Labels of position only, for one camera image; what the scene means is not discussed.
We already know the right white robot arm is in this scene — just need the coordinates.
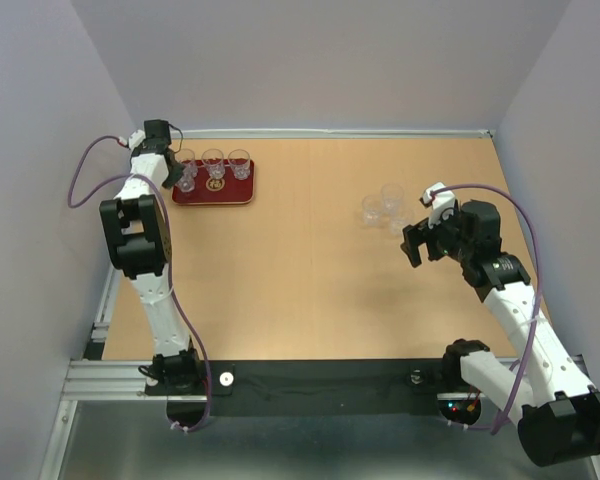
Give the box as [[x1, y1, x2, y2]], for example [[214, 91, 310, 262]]
[[401, 197, 600, 467]]

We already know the cluster back clear glass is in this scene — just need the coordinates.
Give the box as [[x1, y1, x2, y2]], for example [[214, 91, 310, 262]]
[[380, 183, 404, 215]]

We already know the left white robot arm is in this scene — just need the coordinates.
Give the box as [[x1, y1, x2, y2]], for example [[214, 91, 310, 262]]
[[99, 119, 204, 395]]

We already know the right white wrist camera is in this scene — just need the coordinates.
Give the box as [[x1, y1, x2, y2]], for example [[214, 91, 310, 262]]
[[420, 182, 456, 229]]

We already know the cluster clear glass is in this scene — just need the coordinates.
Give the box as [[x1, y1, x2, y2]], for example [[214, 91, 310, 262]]
[[380, 183, 404, 215], [361, 194, 384, 227], [388, 208, 413, 236]]

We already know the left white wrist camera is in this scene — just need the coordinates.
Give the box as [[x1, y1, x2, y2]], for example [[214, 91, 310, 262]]
[[117, 129, 146, 151]]

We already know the cluster left clear glass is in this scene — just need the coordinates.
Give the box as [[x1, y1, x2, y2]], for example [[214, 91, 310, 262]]
[[361, 194, 384, 227]]

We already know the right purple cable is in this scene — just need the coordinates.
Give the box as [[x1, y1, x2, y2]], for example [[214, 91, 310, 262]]
[[429, 182, 545, 435]]

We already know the red lacquer tray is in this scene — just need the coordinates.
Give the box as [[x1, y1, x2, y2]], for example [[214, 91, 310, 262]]
[[171, 160, 255, 206]]

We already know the cluster front clear glass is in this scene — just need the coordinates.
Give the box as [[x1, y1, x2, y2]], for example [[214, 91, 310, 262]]
[[388, 208, 413, 236]]

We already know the aluminium frame rail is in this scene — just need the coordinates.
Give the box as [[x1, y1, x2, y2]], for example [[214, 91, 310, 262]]
[[183, 128, 493, 139]]

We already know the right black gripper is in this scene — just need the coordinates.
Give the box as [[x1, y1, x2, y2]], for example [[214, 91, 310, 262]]
[[399, 205, 473, 267]]

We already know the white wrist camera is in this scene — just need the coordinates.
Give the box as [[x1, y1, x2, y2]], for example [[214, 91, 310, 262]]
[[420, 182, 456, 229], [117, 129, 146, 151]]

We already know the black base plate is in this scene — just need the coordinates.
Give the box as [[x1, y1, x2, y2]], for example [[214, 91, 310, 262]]
[[144, 358, 491, 419]]

